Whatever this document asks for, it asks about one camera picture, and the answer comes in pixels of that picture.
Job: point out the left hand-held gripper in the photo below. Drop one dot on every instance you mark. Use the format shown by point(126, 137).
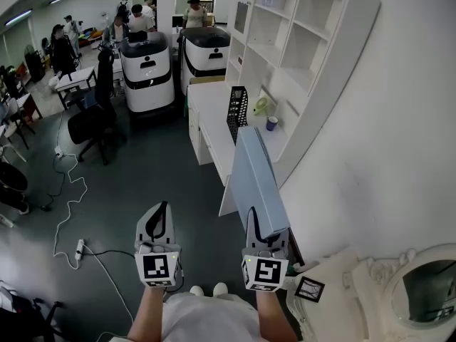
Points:
point(156, 267)

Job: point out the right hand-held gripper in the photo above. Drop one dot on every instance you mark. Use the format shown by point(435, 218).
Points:
point(265, 270)

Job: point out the black mesh file holder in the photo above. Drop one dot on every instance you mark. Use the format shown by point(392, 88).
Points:
point(237, 109)

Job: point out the person's left forearm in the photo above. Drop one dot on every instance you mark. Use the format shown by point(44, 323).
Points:
point(146, 315)

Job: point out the person's right forearm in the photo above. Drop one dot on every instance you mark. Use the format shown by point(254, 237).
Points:
point(274, 315)

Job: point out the brown cardboard box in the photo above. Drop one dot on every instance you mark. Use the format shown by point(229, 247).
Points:
point(206, 80)

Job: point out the person's right white shoe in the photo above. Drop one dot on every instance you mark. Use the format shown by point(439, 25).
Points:
point(220, 289)

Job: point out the person's white shoe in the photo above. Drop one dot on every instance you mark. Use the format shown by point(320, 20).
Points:
point(220, 289)
point(196, 290)

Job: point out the person's left white shoe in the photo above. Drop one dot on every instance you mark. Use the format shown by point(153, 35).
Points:
point(196, 290)

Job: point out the white power strip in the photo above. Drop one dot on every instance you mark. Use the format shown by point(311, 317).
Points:
point(79, 249)

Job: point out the person's white shirt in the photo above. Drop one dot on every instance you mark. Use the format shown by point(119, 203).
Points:
point(206, 319)

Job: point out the blue cup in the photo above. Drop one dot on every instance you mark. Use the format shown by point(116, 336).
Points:
point(271, 124)

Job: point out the white plug adaptor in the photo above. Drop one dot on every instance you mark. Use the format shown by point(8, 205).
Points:
point(58, 151)

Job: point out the white desk with drawers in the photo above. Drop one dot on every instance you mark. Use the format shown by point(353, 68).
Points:
point(213, 119)

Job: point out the black office chair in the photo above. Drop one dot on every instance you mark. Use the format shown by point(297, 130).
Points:
point(90, 123)

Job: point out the small green desk fan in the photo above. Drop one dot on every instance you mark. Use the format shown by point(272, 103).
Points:
point(261, 105)

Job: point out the white and black delivery robot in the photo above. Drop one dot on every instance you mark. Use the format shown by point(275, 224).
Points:
point(204, 59)
point(147, 80)

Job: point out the black folding stand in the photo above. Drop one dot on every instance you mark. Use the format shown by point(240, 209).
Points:
point(21, 319)

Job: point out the white ornate round mirror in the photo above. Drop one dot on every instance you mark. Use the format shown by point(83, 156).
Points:
point(424, 290)

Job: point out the white table with black legs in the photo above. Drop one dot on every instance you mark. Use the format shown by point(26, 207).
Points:
point(76, 77)

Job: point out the red-brown small table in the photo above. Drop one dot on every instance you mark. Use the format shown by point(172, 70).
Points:
point(26, 102)

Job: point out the white shelf unit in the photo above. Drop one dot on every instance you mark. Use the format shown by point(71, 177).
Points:
point(342, 66)

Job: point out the colourful cushions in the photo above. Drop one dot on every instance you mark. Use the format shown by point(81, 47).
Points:
point(90, 36)

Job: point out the ceiling light strip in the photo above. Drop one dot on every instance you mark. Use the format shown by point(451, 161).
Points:
point(18, 17)
point(57, 0)

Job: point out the black picture frame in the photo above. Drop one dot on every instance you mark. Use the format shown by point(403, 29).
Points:
point(309, 290)

